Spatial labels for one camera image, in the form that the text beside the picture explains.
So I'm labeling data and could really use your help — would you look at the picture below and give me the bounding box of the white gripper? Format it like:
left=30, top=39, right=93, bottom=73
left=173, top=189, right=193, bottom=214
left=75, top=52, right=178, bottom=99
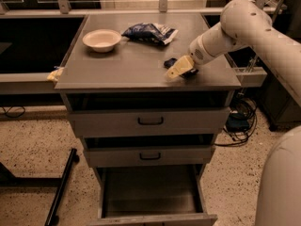
left=166, top=35, right=217, bottom=79

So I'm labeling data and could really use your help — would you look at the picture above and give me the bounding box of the grey drawer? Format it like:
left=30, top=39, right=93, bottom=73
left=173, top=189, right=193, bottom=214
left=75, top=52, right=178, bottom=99
left=84, top=145, right=214, bottom=168
left=68, top=107, right=230, bottom=137
left=87, top=165, right=217, bottom=226

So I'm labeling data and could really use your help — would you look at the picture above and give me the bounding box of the grey top drawer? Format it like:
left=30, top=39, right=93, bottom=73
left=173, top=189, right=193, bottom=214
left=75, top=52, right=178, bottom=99
left=68, top=107, right=230, bottom=137

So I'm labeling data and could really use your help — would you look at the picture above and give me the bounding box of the black cable on floor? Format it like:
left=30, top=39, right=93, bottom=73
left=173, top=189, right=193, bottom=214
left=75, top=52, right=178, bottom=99
left=0, top=105, right=26, bottom=119

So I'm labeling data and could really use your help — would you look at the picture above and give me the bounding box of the yellow tape piece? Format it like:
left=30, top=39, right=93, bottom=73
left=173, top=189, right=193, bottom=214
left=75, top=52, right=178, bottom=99
left=47, top=67, right=64, bottom=83

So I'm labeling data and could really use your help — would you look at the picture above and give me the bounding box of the blue rxbar snack bar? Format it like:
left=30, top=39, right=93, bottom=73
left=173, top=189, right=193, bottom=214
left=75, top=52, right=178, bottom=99
left=164, top=56, right=198, bottom=79

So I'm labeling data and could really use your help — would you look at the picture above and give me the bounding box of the black floor stand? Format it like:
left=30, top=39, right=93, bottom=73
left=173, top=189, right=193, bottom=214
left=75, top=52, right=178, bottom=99
left=0, top=148, right=79, bottom=226

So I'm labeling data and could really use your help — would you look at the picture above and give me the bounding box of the blue white chip bag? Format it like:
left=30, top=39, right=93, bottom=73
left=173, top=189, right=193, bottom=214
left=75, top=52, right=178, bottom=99
left=121, top=23, right=178, bottom=45

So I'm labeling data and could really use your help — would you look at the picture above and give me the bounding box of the grey metal rail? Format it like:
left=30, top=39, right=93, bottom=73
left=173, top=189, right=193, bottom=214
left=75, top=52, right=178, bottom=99
left=0, top=73, right=56, bottom=95

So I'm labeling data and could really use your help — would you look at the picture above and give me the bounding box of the black cable bundle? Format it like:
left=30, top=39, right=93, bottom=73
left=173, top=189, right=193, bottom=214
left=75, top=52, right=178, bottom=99
left=214, top=97, right=258, bottom=148

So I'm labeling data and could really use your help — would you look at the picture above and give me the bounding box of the white bowl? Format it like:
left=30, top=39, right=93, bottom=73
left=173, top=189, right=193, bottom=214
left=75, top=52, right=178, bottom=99
left=83, top=29, right=121, bottom=53

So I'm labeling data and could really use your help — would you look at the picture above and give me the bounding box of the grey middle drawer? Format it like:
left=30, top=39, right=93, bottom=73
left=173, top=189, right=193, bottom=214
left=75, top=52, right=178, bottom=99
left=84, top=145, right=214, bottom=168

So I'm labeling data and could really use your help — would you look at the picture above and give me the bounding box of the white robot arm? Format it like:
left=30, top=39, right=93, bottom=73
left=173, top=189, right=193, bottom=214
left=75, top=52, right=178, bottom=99
left=166, top=0, right=301, bottom=226

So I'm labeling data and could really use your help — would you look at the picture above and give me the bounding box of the grey drawer cabinet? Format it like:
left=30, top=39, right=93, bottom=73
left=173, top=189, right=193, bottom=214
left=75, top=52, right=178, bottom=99
left=55, top=12, right=242, bottom=226

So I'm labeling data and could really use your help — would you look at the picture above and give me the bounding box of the grey bottom drawer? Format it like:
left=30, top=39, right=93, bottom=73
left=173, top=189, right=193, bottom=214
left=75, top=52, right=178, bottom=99
left=87, top=165, right=217, bottom=226

